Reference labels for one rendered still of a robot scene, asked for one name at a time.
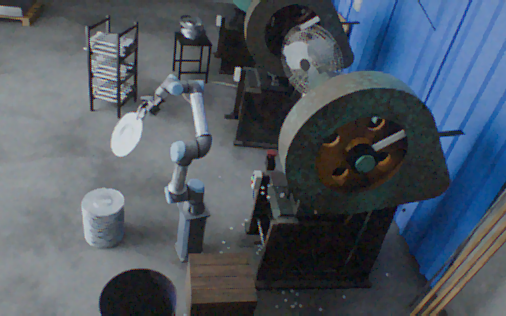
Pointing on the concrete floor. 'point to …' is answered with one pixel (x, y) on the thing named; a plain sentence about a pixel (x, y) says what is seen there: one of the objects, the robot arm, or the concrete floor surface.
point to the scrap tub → (138, 294)
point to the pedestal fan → (309, 55)
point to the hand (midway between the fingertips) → (137, 118)
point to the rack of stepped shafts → (112, 65)
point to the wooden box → (220, 285)
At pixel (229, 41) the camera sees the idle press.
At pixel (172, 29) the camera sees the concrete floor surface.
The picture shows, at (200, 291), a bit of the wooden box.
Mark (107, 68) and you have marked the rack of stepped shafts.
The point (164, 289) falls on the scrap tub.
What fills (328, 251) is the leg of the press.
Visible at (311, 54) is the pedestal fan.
